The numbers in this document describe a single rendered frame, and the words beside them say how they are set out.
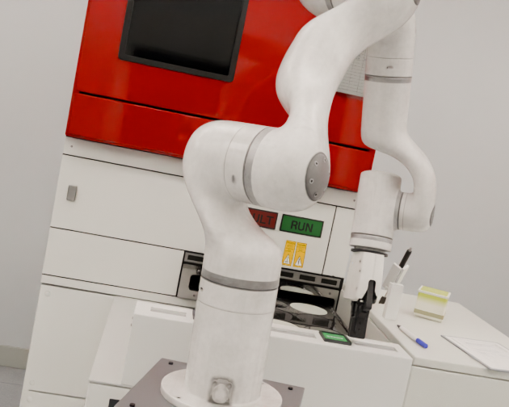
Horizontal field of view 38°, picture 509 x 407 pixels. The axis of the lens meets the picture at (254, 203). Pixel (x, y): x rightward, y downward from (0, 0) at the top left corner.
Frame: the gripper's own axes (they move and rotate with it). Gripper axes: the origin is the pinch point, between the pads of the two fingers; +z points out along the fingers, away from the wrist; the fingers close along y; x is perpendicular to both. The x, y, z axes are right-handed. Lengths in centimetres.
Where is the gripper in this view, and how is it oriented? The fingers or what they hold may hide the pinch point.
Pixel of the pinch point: (357, 327)
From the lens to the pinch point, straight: 150.1
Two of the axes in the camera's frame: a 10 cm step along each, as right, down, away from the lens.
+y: 1.5, -0.8, -9.9
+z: -1.7, 9.8, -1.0
